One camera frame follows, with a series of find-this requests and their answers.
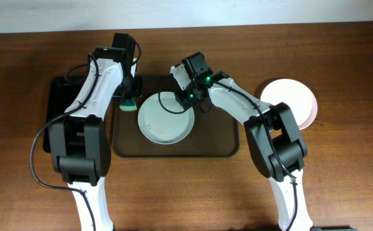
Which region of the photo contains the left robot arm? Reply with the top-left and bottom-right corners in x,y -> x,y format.
47,33 -> 142,230

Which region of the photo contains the pale blue plate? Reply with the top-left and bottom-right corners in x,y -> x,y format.
137,92 -> 195,145

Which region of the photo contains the green yellow sponge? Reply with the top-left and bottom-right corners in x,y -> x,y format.
119,98 -> 138,112

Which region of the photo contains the white plate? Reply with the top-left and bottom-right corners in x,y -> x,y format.
260,79 -> 318,127
299,107 -> 318,130

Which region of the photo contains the black plastic tray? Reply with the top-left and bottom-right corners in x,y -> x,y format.
47,77 -> 111,156

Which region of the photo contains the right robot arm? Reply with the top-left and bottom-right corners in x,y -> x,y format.
170,52 -> 314,231

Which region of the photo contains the brown serving tray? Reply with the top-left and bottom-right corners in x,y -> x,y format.
112,75 -> 239,158

